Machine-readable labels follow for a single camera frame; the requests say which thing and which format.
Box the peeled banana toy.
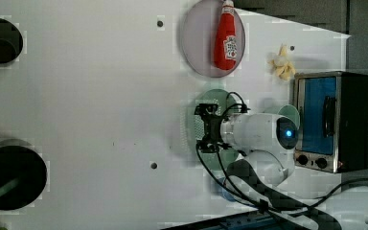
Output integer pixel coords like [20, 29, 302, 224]
[268, 44, 296, 81]

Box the black utensil holder cup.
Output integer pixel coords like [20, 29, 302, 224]
[0, 146, 48, 211]

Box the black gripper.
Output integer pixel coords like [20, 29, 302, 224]
[195, 103, 230, 153]

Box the pink round plate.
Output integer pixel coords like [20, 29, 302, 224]
[180, 0, 245, 78]

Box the green oval strainer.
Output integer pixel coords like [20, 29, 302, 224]
[185, 89, 247, 171]

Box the black toaster oven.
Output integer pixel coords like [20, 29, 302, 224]
[293, 71, 368, 173]

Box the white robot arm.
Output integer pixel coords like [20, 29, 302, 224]
[195, 103, 368, 230]

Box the green round plate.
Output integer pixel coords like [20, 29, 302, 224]
[264, 104, 300, 128]

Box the blue bowl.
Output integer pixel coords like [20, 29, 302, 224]
[218, 177, 236, 202]

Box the red ketchup bottle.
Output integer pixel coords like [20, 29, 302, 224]
[214, 0, 238, 70]

